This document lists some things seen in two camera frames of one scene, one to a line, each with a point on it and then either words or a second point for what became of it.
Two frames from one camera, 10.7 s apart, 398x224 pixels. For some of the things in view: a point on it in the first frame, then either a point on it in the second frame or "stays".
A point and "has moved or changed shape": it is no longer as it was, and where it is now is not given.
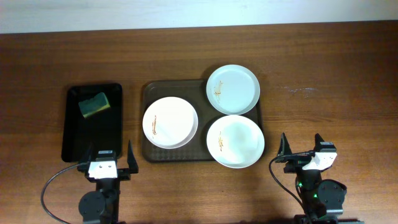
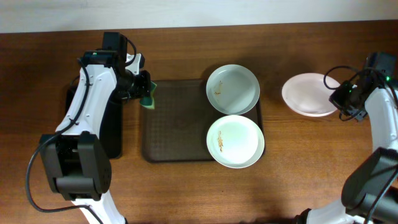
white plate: x=236 y=141 stays
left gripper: x=123 y=172 -> x=147 y=83
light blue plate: x=232 y=89 stays
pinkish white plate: x=170 y=122 -> x=307 y=94
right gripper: x=292 y=167 -> x=339 y=97
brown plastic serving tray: x=195 y=93 stays
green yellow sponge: x=90 y=106 has moved or changed shape
